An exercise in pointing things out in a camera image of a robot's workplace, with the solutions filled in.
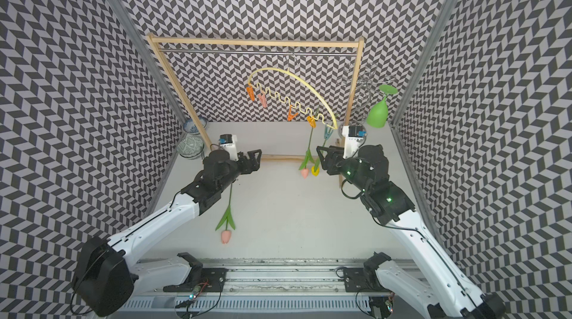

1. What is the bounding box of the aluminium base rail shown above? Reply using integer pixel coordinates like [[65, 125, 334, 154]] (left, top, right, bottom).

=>
[[100, 253, 400, 318]]

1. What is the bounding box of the green plastic wine glass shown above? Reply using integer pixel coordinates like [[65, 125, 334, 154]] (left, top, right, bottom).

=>
[[366, 85, 399, 128]]

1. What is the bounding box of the orange clothes peg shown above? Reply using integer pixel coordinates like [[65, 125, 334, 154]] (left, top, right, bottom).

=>
[[246, 86, 256, 102], [287, 106, 299, 122], [306, 116, 317, 128]]

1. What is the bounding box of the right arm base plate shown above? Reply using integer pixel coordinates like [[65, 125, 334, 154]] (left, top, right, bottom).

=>
[[337, 267, 390, 295]]

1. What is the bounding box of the yellow tulip flower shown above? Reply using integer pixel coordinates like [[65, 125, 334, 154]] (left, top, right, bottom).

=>
[[311, 140, 327, 177]]

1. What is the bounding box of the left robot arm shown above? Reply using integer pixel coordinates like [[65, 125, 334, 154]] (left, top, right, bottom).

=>
[[71, 149, 262, 317]]

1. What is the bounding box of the yellow clip hanger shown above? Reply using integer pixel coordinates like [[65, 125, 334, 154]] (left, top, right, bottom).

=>
[[244, 67, 341, 130]]

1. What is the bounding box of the teal clothes peg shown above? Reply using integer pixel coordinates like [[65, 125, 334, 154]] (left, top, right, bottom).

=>
[[323, 125, 334, 142]]

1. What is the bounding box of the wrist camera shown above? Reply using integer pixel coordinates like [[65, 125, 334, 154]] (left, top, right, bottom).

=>
[[342, 125, 366, 159], [219, 134, 238, 161]]

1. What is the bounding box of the chrome glass holder stand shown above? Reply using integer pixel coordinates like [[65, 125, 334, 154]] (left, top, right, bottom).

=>
[[350, 64, 397, 125]]

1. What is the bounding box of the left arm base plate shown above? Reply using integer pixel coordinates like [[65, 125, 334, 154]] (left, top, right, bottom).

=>
[[163, 268, 228, 293]]

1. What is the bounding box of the orange clothes peg lower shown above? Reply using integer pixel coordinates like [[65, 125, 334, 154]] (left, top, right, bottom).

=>
[[306, 116, 317, 128]]

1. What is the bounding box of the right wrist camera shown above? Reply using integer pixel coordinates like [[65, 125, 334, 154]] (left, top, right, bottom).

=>
[[342, 125, 366, 159]]

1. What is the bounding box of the wooden clothes rack frame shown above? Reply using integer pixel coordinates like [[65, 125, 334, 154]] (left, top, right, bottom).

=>
[[146, 33, 366, 146]]

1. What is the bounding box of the pink tulip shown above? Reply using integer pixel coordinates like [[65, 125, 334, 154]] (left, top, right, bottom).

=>
[[215, 186, 236, 245], [299, 126, 315, 179]]

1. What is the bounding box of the pink clothes peg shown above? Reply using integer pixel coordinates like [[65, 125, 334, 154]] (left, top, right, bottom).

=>
[[258, 94, 268, 108]]

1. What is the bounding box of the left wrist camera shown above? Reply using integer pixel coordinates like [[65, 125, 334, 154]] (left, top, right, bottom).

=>
[[219, 134, 238, 161]]

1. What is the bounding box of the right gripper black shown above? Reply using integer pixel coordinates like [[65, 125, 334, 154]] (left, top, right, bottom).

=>
[[315, 145, 370, 193]]

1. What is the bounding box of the blue patterned bowl back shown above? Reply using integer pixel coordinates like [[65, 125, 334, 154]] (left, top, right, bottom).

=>
[[183, 116, 208, 135]]

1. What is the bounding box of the orange clothes peg middle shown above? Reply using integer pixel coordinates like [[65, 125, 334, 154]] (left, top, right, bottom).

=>
[[287, 106, 299, 122]]

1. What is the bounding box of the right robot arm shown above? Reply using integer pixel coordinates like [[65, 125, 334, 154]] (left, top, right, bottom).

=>
[[317, 145, 506, 318]]

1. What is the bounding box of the metal rack rod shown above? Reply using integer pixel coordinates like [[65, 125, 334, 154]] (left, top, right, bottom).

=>
[[159, 49, 356, 57]]

